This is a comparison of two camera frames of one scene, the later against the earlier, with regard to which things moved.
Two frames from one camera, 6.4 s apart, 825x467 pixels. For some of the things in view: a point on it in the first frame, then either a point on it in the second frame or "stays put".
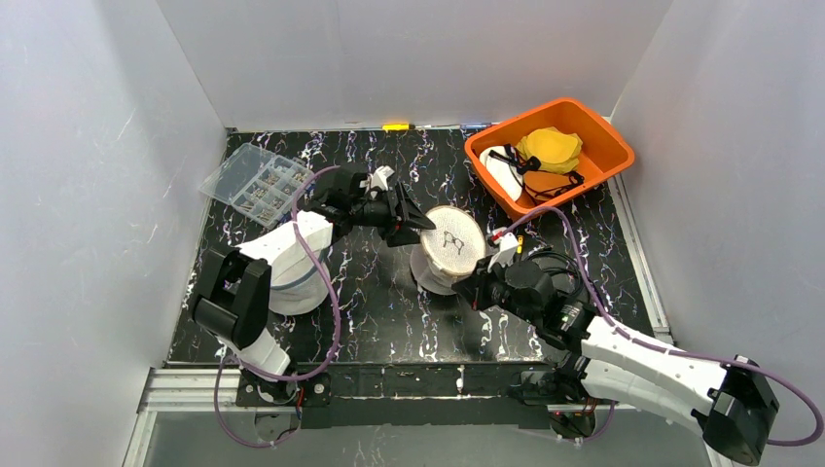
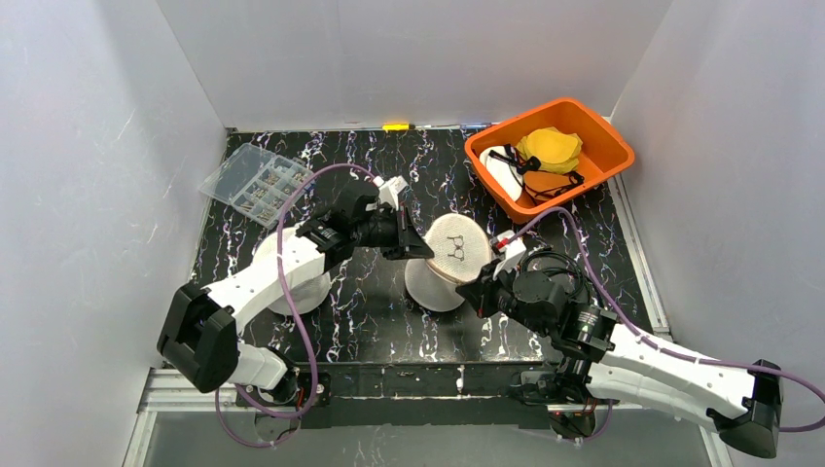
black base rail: (404, 396) stays put
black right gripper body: (484, 291) stays put
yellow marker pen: (395, 126) stays put
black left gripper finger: (408, 219) → (412, 244)
